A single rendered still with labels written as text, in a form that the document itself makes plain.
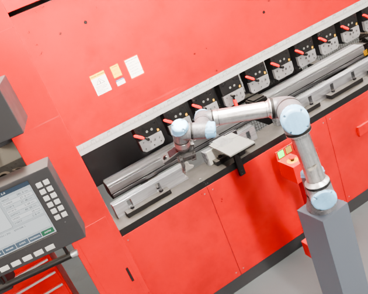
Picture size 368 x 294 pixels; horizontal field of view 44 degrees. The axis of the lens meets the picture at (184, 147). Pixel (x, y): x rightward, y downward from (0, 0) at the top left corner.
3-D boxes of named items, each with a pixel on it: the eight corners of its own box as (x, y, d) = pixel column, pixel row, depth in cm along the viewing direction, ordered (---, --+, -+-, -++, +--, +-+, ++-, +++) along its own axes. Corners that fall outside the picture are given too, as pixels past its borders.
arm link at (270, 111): (296, 88, 210) (191, 105, 214) (301, 95, 200) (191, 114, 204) (298, 111, 215) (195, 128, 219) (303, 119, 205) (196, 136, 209)
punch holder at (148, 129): (143, 153, 268) (133, 129, 261) (139, 150, 275) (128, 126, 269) (166, 142, 272) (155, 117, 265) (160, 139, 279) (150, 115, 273)
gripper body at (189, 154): (196, 160, 217) (195, 147, 207) (179, 166, 216) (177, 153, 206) (191, 148, 221) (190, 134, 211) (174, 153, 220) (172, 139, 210)
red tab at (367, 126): (360, 136, 322) (358, 128, 320) (358, 135, 324) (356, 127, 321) (375, 126, 327) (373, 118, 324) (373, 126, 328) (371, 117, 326)
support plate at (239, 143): (230, 157, 266) (230, 156, 266) (209, 146, 289) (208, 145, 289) (254, 143, 271) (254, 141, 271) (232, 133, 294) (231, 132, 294)
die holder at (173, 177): (118, 219, 272) (112, 206, 269) (115, 215, 278) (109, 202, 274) (188, 178, 286) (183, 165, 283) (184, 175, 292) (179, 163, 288)
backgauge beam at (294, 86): (113, 199, 296) (107, 186, 292) (107, 192, 308) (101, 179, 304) (368, 55, 361) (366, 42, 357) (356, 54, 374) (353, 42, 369)
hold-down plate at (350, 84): (332, 99, 314) (330, 95, 313) (326, 98, 319) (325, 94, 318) (363, 81, 323) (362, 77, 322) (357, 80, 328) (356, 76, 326)
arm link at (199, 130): (214, 115, 205) (190, 116, 205) (215, 124, 194) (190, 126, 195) (215, 130, 208) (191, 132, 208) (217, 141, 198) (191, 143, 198)
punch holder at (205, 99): (200, 122, 279) (191, 98, 273) (194, 120, 286) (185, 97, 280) (220, 112, 283) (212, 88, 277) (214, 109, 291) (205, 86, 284)
